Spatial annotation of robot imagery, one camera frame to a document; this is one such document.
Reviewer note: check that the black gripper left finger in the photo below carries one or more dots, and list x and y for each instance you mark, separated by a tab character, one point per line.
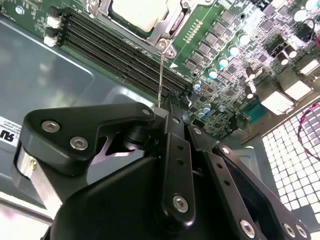
62	140

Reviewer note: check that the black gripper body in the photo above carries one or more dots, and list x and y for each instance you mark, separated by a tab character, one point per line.
112	212

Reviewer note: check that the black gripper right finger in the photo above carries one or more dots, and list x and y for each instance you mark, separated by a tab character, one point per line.
225	175

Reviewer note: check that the metal locking lever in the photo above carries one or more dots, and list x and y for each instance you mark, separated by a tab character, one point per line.
161	75

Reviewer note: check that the silver CPU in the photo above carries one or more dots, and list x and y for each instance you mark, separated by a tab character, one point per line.
140	12

